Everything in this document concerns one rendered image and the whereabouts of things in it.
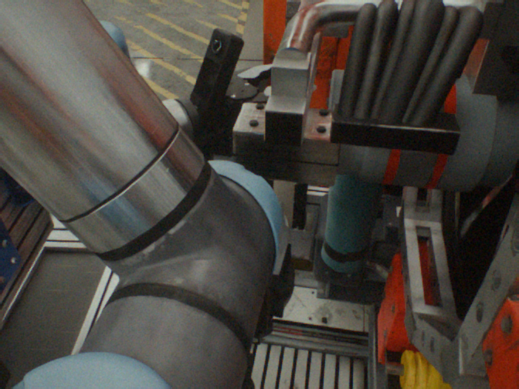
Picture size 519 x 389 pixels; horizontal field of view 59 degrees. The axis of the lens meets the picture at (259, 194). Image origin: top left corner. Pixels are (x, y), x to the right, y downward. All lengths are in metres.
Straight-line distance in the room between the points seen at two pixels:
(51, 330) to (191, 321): 1.04
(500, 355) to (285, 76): 0.26
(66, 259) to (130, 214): 1.16
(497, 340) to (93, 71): 0.33
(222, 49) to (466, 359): 0.46
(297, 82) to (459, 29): 0.12
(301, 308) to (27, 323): 0.70
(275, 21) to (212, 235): 0.84
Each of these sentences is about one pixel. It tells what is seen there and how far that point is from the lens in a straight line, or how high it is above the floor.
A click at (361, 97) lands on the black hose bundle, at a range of 0.35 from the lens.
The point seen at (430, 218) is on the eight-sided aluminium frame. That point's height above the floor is 0.62.
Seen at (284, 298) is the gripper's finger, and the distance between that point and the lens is 0.40.
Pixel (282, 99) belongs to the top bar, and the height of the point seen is 0.98.
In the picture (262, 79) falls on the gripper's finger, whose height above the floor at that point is 0.82.
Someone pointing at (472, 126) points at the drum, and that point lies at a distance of 0.54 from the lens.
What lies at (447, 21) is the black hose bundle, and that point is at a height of 1.04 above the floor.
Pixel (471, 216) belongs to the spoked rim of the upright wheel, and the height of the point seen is 0.64.
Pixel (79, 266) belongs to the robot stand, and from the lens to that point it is 1.34.
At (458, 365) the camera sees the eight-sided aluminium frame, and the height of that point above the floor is 0.77.
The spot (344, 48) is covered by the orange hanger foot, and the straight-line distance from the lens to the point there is 1.06.
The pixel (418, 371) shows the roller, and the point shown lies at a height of 0.53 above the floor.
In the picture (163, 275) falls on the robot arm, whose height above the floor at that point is 0.99.
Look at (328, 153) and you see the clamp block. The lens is 0.38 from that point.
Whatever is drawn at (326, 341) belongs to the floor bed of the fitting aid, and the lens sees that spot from 1.29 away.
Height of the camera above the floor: 1.15
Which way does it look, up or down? 40 degrees down
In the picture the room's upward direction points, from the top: straight up
